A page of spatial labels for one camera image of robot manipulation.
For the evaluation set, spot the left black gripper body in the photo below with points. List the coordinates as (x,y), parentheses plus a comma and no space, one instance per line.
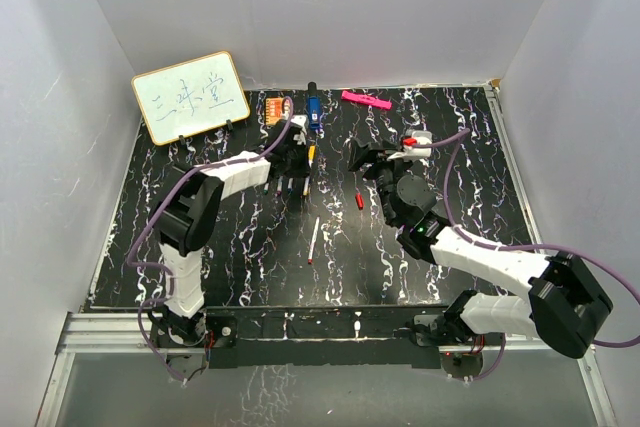
(297,162)

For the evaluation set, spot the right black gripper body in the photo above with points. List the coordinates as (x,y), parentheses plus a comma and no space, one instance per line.
(390,175)

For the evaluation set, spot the yellow pen cap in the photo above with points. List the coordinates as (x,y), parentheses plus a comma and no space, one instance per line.
(311,154)

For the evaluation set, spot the red pen cap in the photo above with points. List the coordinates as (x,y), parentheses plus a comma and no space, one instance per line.
(359,201)

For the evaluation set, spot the white pen red tip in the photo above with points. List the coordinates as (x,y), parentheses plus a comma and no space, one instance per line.
(313,241)

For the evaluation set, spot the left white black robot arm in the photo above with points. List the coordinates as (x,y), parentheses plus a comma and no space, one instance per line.
(187,223)

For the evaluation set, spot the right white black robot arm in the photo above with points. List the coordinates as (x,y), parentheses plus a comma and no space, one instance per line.
(554,298)

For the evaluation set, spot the orange mini notebook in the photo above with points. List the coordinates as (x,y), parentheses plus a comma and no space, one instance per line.
(277,108)

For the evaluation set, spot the pink plastic clip bar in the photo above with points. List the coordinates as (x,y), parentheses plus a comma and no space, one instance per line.
(367,100)

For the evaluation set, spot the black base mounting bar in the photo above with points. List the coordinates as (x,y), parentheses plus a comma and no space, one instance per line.
(229,338)

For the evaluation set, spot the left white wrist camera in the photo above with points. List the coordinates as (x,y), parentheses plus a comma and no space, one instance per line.
(299,129)

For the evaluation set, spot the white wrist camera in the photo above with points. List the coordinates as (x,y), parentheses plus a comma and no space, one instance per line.
(415,145)
(299,129)

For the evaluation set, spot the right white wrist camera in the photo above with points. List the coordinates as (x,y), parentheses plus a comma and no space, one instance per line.
(415,145)

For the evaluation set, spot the small whiteboard with wooden frame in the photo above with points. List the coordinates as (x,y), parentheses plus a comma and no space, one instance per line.
(190,97)

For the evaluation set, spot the aluminium frame rail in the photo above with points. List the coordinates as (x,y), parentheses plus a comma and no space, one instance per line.
(118,333)

